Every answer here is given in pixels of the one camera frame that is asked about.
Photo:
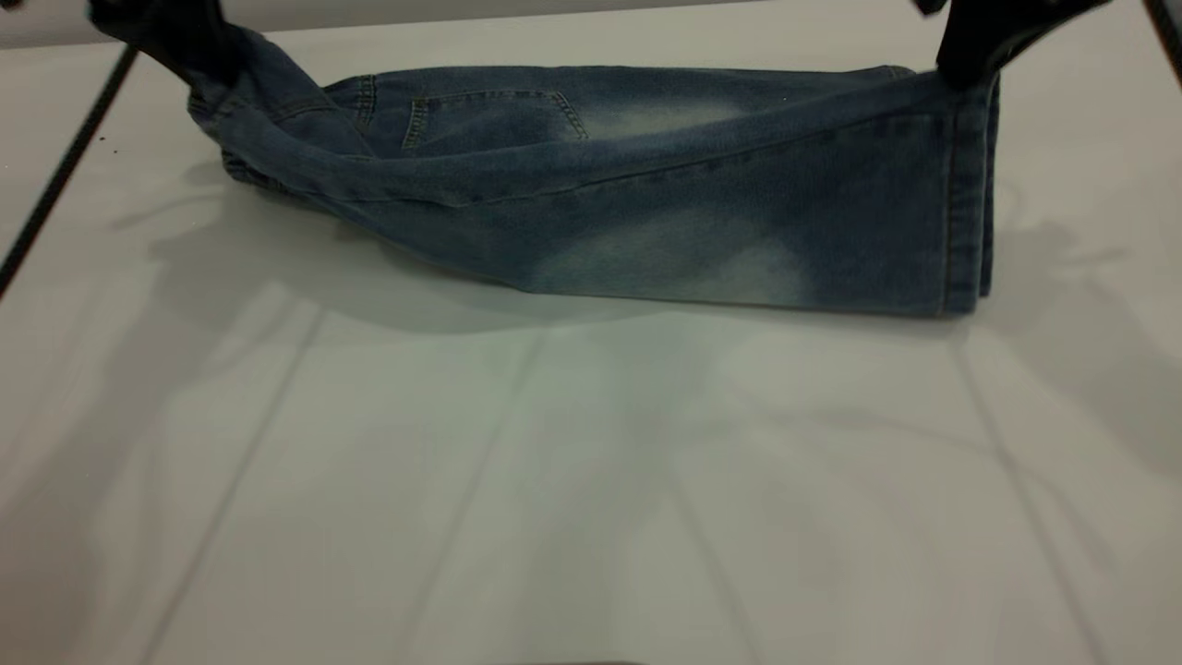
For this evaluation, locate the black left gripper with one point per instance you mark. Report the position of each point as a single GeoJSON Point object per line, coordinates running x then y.
{"type": "Point", "coordinates": [157, 18]}

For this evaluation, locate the blue denim shorts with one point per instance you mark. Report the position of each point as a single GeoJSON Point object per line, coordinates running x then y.
{"type": "Point", "coordinates": [646, 203]}

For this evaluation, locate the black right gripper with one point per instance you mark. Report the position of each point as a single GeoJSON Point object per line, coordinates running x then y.
{"type": "Point", "coordinates": [1007, 14]}

